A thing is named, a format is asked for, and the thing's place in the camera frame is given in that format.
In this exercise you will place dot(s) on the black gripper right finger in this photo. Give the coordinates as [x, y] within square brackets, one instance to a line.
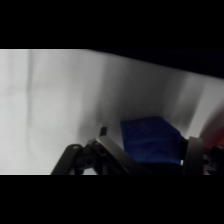
[195, 156]

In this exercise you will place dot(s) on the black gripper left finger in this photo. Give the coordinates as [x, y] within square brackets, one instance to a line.
[106, 158]

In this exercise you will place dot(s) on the blue cube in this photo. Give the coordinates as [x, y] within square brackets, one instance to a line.
[150, 140]

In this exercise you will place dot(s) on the black curtain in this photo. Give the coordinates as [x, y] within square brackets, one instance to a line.
[186, 58]

